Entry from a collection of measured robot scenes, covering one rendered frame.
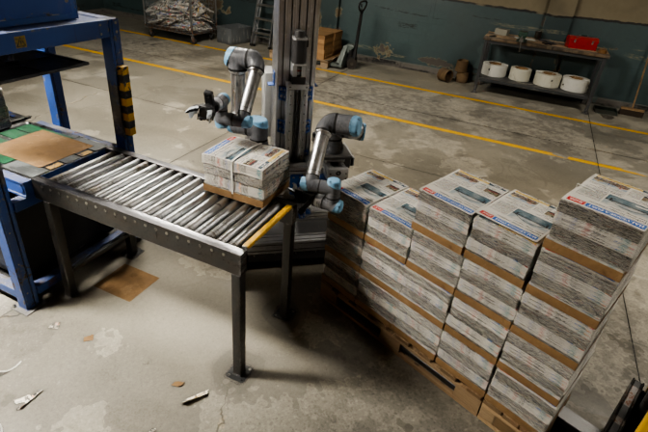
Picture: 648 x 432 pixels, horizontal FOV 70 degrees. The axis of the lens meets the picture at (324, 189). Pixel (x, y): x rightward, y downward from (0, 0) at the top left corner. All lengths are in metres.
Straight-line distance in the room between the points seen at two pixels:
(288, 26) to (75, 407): 2.32
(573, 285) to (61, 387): 2.41
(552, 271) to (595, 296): 0.17
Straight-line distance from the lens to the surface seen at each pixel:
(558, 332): 2.20
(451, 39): 8.95
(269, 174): 2.39
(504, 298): 2.23
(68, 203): 2.79
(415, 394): 2.70
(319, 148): 2.52
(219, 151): 2.51
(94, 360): 2.89
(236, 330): 2.43
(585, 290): 2.05
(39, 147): 3.34
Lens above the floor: 2.07
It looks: 29 degrees down
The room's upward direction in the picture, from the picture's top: 5 degrees clockwise
